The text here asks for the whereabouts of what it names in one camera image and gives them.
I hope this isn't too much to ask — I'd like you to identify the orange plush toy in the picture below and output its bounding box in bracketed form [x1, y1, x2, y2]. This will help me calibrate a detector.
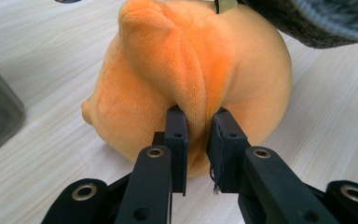
[81, 0, 294, 178]

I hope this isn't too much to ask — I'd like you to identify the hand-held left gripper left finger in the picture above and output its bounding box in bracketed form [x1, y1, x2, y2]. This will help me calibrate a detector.
[152, 105, 189, 197]

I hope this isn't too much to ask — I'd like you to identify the grey cloth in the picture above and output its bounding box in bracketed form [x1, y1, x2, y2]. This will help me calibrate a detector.
[241, 0, 358, 49]

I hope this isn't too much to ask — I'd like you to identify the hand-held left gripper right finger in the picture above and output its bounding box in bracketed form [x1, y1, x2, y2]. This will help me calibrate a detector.
[206, 106, 251, 194]

